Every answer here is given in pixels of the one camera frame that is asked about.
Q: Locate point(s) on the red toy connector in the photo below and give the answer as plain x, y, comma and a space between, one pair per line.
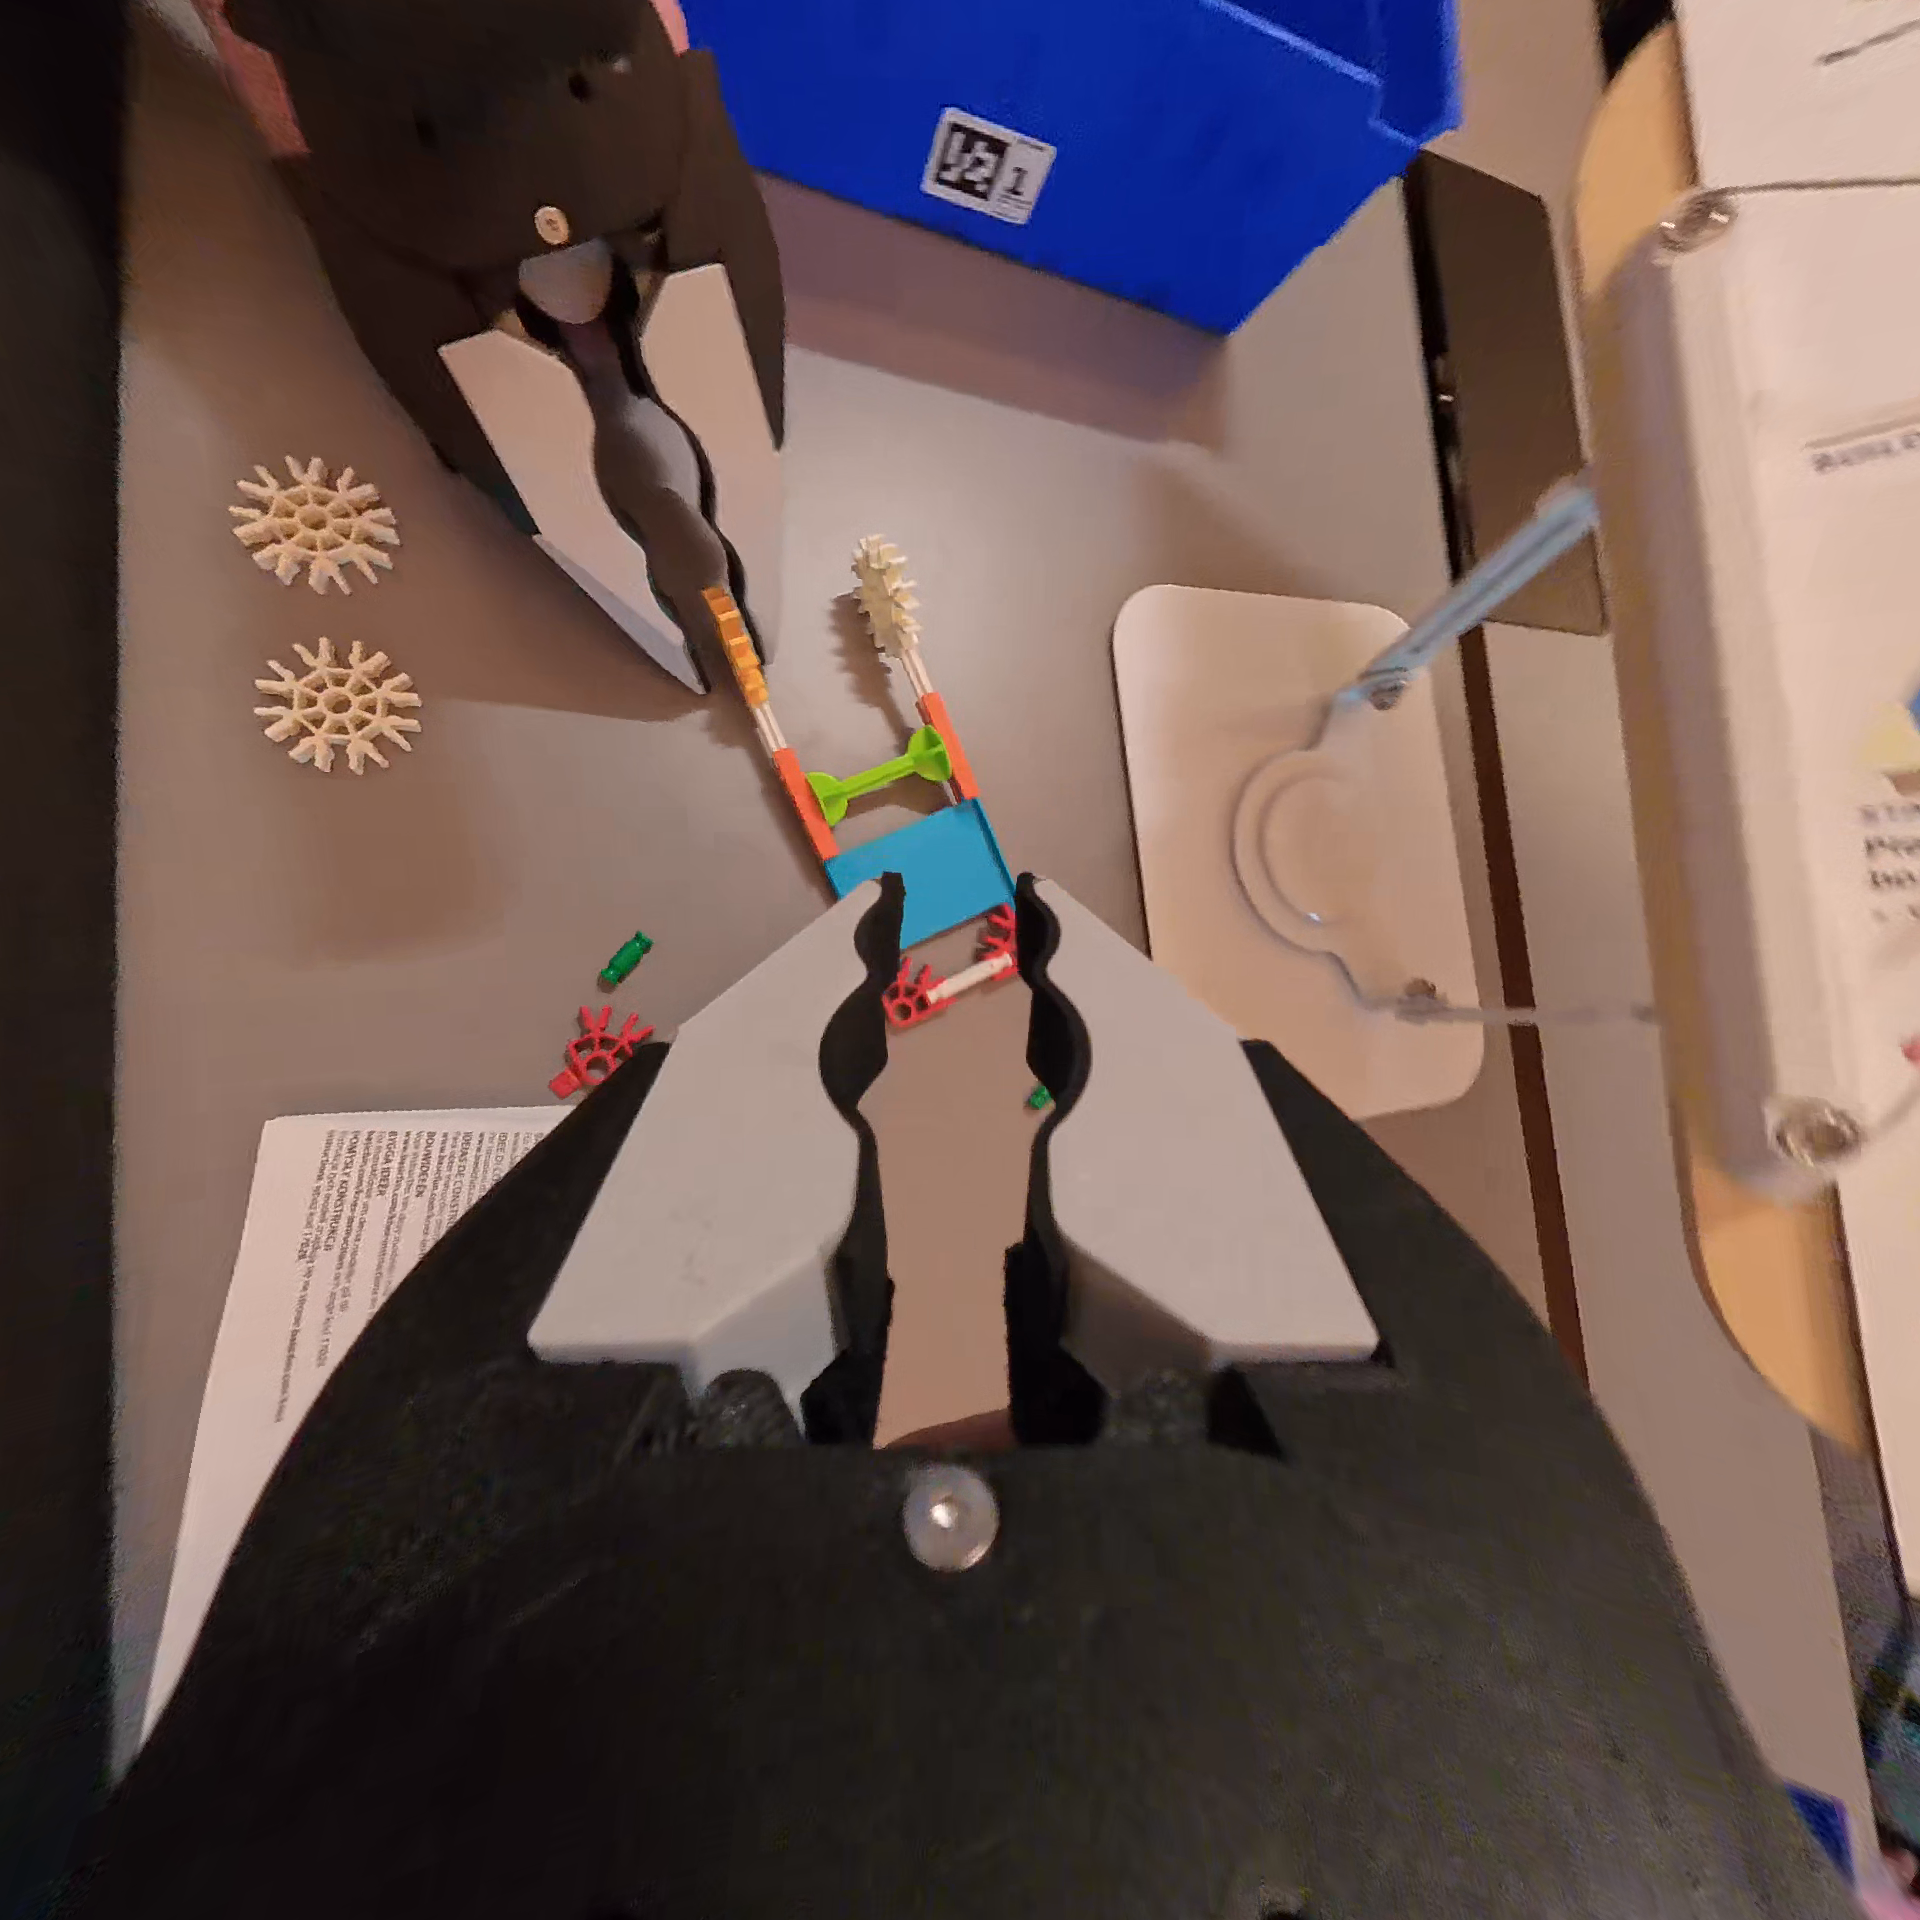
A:
599, 1050

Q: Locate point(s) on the blue storage bin with tag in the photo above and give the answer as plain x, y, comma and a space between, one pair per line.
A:
1200, 149

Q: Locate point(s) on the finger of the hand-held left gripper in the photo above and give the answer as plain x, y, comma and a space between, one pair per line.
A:
720, 375
540, 436

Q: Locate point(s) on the printed instruction sheet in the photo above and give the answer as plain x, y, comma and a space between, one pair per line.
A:
1800, 91

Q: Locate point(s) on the colourful construction toy frame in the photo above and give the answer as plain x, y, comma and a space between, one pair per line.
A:
932, 870

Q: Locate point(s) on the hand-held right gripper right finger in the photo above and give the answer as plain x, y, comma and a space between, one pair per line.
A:
1200, 1201

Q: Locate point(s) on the white paper leaflet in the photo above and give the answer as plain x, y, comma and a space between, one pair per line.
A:
331, 1276

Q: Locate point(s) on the white snowflake connector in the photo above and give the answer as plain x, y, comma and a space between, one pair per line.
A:
357, 706
332, 530

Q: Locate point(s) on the white wooden book stand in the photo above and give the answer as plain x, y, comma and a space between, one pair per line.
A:
1200, 722

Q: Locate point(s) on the orange half circle connector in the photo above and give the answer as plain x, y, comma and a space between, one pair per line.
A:
734, 646

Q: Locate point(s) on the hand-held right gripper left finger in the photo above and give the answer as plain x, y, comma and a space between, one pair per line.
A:
705, 1201

